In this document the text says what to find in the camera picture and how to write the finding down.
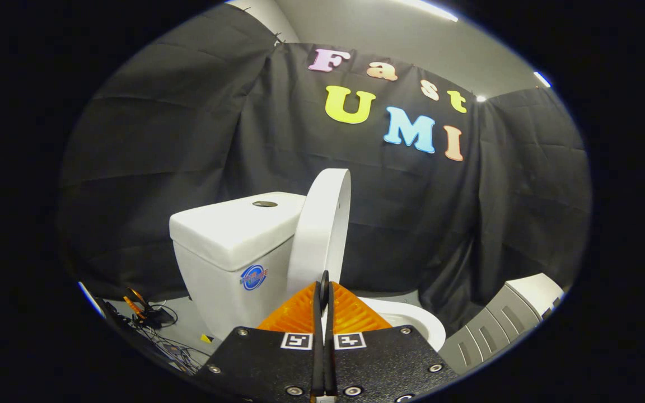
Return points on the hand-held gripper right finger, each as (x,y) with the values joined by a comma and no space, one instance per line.
(384,364)

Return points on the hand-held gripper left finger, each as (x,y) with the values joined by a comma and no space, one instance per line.
(266,364)

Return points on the white toilet lid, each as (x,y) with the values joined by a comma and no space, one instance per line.
(319,235)

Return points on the white ceramic toilet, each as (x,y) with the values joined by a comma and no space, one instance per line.
(227,235)

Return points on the white grey cabinet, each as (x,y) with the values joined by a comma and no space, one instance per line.
(501,319)

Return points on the orange black hand tool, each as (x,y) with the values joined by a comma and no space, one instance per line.
(135,305)

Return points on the black backdrop cloth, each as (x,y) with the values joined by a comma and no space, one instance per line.
(199,140)

